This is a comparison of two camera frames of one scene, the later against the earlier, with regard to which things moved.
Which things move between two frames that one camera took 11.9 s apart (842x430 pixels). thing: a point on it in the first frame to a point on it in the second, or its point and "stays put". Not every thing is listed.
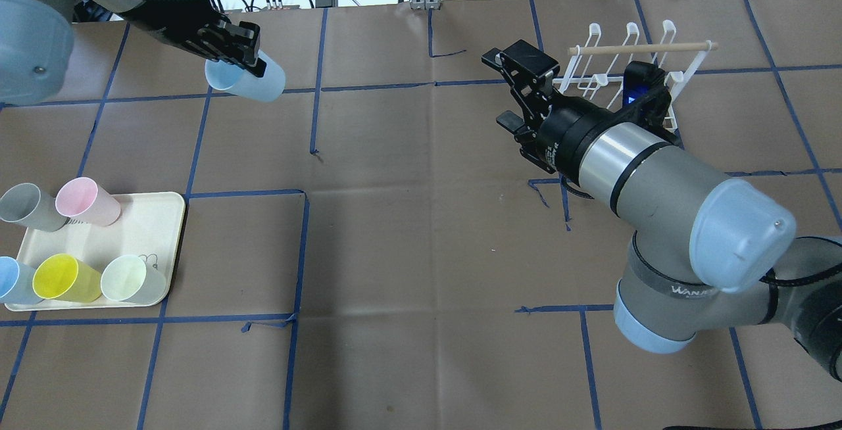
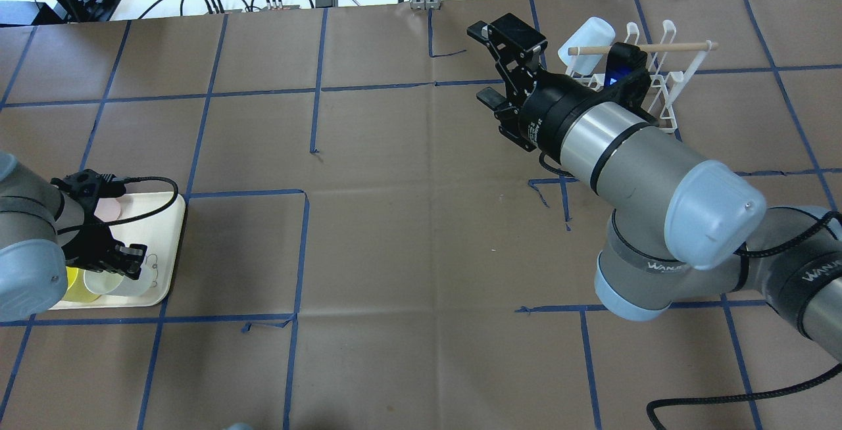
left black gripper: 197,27 to 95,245
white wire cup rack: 596,71 stays put
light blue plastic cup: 225,76 to 593,31
